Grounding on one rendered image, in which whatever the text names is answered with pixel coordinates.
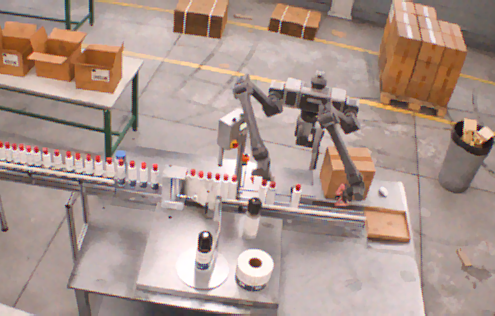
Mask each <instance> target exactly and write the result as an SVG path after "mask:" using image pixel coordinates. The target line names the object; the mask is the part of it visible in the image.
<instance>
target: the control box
mask: <svg viewBox="0 0 495 316"><path fill-rule="evenodd" d="M241 113H243V111H241V110H240V109H237V110H235V111H233V112H232V113H230V114H228V115H227V116H225V117H223V118H222V119H219V128H218V137H217V144H218V145H219V146H221V147H222V148H224V149H226V150H227V151H229V150H232V149H233V143H238V144H241V143H242V142H244V141H245V140H247V134H248V131H247V133H246V134H245V135H243V136H241V137H240V138H238V133H240V132H242V131H243V130H245V129H246V128H248V127H246V128H244V129H243V130H241V131H239V128H240V123H242V122H244V121H245V120H246V119H245V117H244V118H240V114H241ZM233 118H236V120H237V121H236V122H233V121H232V119H233Z"/></svg>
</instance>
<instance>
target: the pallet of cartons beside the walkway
mask: <svg viewBox="0 0 495 316"><path fill-rule="evenodd" d="M391 5H392V6H391V9H390V13H389V15H388V20H387V22H386V25H385V30H384V34H383V36H382V43H381V45H380V50H379V52H378V55H379V62H378V63H379V89H380V94H381V104H385V105H389V102H390V100H391V99H393V100H398V101H402V102H406V104H407V109H408V110H412V111H416V112H419V109H420V106H425V107H431V108H435V109H436V115H437V117H439V118H444V116H445V114H446V112H447V109H448V107H447V104H448V103H449V101H450V99H451V96H452V94H453V91H454V89H455V87H456V84H457V82H458V78H459V76H460V73H461V70H462V67H463V65H464V61H465V59H466V55H467V53H468V51H467V49H466V46H465V43H464V41H463V39H462V38H463V37H462V34H461V32H460V29H459V25H457V24H452V23H448V22H444V21H437V20H436V19H437V16H436V12H435V8H432V7H428V6H424V5H418V4H416V3H415V4H414V5H413V2H409V1H404V0H393V1H392V4H391Z"/></svg>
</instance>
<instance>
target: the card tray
mask: <svg viewBox="0 0 495 316"><path fill-rule="evenodd" d="M364 214H365V217H366V220H365V221H366V229H367V231H366V236H367V237H370V238H376V239H383V240H384V239H390V240H396V241H402V242H408V241H410V239H411V233H410V228H409V224H408V215H407V211H404V210H398V209H392V208H384V207H383V208H378V207H372V206H367V207H365V208H364Z"/></svg>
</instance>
